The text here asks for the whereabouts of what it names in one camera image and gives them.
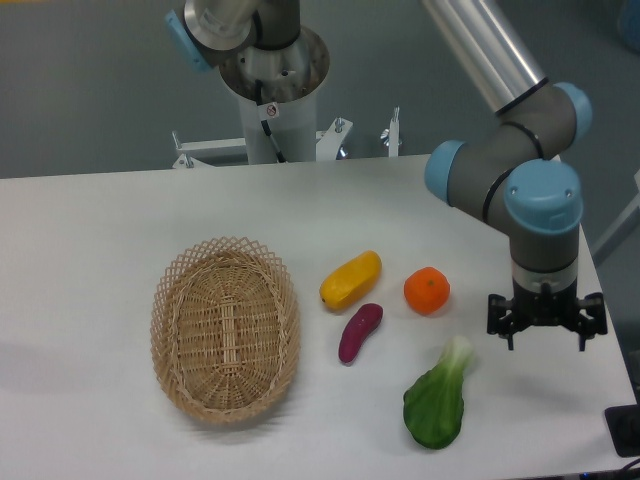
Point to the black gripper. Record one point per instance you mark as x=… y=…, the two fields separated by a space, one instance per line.
x=545 y=300

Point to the orange tangerine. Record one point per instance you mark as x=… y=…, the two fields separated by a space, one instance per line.
x=426 y=290

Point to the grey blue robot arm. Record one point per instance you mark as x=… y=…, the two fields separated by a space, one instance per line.
x=511 y=181

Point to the green bok choy vegetable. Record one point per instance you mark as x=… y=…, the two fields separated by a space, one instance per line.
x=433 y=407

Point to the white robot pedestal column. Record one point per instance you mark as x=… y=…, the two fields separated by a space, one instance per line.
x=277 y=93

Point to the white metal base frame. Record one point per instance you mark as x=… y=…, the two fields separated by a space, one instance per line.
x=329 y=146

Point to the yellow mango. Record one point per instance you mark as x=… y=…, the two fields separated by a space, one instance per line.
x=351 y=281

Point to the black device at table edge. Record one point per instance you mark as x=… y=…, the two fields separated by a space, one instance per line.
x=623 y=425

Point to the woven wicker basket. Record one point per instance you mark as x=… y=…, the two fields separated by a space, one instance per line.
x=225 y=330

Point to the white frame leg right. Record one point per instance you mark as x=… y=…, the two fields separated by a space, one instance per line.
x=622 y=226

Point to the purple sweet potato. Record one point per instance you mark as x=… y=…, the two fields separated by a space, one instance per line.
x=360 y=326

